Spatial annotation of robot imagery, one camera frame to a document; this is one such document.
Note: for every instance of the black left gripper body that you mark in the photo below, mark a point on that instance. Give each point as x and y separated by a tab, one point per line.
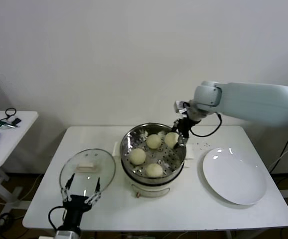
75	204

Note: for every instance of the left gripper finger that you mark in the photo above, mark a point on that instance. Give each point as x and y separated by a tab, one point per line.
98	184
69	181

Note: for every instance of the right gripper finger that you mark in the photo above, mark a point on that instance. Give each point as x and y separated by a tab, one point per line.
176	125
182	142

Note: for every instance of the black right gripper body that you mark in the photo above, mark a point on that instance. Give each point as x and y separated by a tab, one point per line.
186	125

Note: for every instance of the white steamed baozi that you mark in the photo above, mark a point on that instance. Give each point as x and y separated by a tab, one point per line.
153	141
171	139
137	156
154	170

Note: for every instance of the glass pot lid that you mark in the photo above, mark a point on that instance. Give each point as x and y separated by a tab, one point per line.
104	164

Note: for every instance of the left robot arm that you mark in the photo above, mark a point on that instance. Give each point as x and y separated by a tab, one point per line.
68	234

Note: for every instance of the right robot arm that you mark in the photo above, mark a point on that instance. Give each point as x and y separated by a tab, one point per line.
258	102

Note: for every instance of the stainless steel steamer basket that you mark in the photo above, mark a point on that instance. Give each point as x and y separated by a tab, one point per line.
126	144

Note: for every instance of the cream electric pot base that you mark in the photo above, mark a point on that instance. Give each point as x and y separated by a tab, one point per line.
149	190

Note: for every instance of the white round plate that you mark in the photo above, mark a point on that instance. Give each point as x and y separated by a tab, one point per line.
233	174

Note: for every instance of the white side table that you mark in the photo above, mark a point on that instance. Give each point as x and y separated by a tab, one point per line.
14	139

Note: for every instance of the black floor plug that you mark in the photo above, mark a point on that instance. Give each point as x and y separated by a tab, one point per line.
3	219

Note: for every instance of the small black device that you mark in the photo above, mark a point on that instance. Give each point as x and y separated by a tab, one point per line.
16	121

